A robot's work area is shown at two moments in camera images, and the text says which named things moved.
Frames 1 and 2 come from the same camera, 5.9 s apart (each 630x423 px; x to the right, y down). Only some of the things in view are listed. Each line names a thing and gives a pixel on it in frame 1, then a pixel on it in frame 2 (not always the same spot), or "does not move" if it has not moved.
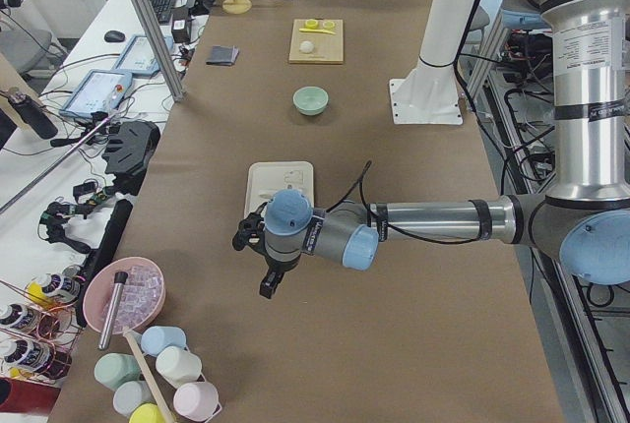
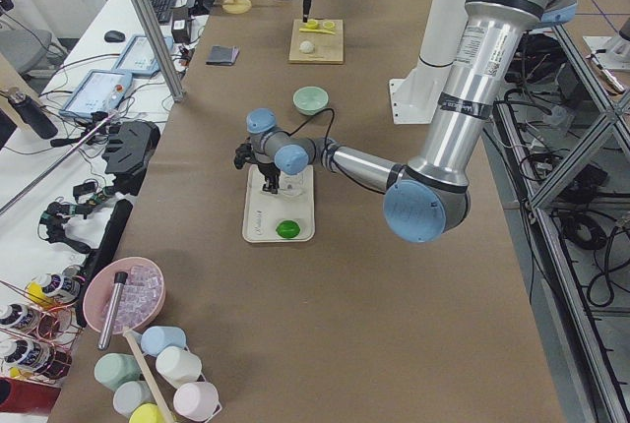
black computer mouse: [114, 36] does not move
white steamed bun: [306, 46] does not move
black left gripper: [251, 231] -> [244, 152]
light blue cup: [155, 338] does not move
